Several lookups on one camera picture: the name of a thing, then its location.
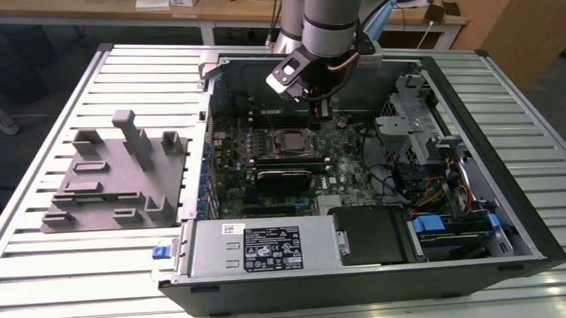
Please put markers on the wooden desk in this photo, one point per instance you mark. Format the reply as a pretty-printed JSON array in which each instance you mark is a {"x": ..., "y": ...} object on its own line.
[{"x": 88, "y": 13}]

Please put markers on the grey parts rack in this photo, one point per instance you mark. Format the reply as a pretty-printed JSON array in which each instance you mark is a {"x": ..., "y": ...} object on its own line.
[{"x": 111, "y": 159}]

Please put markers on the black graphics card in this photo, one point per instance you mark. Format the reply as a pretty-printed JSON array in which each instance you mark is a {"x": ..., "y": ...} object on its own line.
[{"x": 283, "y": 185}]

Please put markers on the blue carrier tab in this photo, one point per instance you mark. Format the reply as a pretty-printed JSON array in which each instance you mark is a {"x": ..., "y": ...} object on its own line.
[{"x": 494, "y": 222}]

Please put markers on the black RAM slot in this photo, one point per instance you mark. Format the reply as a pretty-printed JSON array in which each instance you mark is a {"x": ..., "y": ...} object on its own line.
[
  {"x": 287, "y": 125},
  {"x": 291, "y": 166},
  {"x": 287, "y": 117},
  {"x": 318, "y": 170},
  {"x": 291, "y": 160},
  {"x": 287, "y": 113},
  {"x": 291, "y": 163},
  {"x": 287, "y": 121}
]

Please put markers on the green motherboard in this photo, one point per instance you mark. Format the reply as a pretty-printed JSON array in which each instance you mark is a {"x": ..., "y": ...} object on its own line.
[{"x": 348, "y": 179}]

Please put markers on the white box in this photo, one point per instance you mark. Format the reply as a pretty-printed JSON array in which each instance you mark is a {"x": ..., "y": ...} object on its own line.
[
  {"x": 183, "y": 2},
  {"x": 151, "y": 3}
]

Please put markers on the silver chipset heatsink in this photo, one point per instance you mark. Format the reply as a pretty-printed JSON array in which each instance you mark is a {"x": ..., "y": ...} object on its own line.
[{"x": 330, "y": 203}]

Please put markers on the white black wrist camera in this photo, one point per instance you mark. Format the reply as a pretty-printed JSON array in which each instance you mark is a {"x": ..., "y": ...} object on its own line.
[{"x": 284, "y": 74}]

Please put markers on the white stand foot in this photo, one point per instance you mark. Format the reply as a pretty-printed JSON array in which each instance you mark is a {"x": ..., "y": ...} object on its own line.
[{"x": 8, "y": 124}]

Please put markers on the silver power supply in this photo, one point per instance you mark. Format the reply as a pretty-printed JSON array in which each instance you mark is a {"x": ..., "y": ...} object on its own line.
[{"x": 207, "y": 251}]

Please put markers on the black disk drive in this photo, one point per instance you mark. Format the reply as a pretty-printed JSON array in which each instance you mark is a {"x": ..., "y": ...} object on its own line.
[{"x": 451, "y": 246}]

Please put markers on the wooden cabinet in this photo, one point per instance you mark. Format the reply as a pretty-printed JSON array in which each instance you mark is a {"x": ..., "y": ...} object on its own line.
[{"x": 522, "y": 39}]

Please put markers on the CPU socket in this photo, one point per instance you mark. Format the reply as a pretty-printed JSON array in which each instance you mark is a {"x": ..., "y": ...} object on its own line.
[{"x": 278, "y": 145}]

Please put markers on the dark office chair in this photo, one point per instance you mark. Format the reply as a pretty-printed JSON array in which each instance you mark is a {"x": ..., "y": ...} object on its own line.
[{"x": 27, "y": 59}]

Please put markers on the silver drive cage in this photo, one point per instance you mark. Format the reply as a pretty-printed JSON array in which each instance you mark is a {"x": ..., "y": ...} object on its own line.
[{"x": 398, "y": 129}]

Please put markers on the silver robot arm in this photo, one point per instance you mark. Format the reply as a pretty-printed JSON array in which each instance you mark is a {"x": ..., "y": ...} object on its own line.
[{"x": 328, "y": 30}]

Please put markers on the black PC case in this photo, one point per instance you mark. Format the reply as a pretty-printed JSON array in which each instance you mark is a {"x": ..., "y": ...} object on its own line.
[{"x": 310, "y": 295}]

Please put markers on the round coin battery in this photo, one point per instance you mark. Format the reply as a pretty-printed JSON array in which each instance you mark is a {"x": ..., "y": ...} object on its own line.
[{"x": 340, "y": 124}]

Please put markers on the green RAM stick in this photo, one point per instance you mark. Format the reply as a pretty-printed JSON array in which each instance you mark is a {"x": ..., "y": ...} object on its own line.
[{"x": 95, "y": 198}]

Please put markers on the black phone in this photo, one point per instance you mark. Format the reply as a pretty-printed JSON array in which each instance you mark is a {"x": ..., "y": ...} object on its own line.
[{"x": 451, "y": 8}]

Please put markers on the black plastic shroud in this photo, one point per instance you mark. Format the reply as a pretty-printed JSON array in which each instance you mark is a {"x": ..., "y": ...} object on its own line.
[{"x": 375, "y": 235}]

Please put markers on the black power adapter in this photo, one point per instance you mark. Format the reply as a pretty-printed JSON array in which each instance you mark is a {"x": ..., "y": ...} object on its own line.
[{"x": 434, "y": 14}]

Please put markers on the black expansion slot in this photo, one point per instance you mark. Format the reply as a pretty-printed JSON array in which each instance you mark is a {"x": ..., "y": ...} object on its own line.
[{"x": 269, "y": 210}]

